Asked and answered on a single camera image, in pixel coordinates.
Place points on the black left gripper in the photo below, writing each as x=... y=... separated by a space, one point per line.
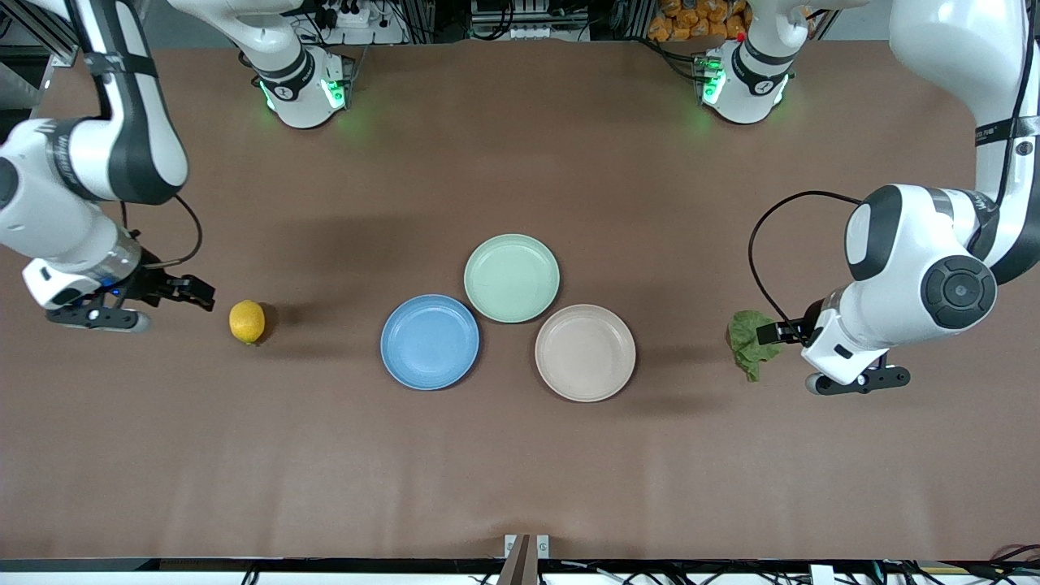
x=792 y=331

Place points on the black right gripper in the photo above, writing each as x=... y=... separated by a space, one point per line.
x=154 y=283

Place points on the green lettuce leaf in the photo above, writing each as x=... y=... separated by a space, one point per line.
x=743 y=341

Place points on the yellow lemon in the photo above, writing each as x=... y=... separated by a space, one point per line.
x=247 y=322

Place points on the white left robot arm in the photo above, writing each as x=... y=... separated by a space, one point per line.
x=902 y=244

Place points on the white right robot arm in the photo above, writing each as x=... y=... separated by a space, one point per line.
x=49 y=231

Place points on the pale beige plate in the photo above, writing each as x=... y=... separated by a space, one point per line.
x=585 y=353

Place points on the blue plate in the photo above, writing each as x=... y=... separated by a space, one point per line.
x=430 y=343

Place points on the mint green plate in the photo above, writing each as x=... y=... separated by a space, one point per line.
x=512 y=278

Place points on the brown table cover sheet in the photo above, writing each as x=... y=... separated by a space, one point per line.
x=520 y=463

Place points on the white power strip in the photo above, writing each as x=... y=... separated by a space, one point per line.
x=349 y=15

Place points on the bag of oranges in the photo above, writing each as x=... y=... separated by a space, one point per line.
x=691 y=18

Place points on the aluminium frame profile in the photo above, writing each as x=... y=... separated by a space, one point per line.
x=32 y=32

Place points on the metal table edge bracket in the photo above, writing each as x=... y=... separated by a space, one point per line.
x=526 y=552

